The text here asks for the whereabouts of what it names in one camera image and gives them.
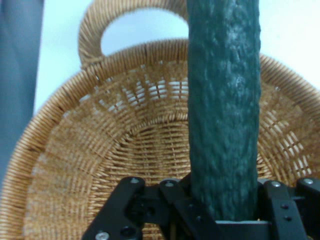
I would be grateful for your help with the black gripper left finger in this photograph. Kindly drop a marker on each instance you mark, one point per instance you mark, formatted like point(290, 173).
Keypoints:
point(175, 200)

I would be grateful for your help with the woven wicker basket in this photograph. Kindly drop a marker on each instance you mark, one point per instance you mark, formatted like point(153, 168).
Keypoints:
point(100, 150)

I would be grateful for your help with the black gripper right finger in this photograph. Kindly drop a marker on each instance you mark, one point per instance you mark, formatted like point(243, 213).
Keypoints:
point(282, 212)

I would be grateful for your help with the dark green cucumber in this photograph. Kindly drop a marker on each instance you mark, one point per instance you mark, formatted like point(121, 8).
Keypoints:
point(225, 112)

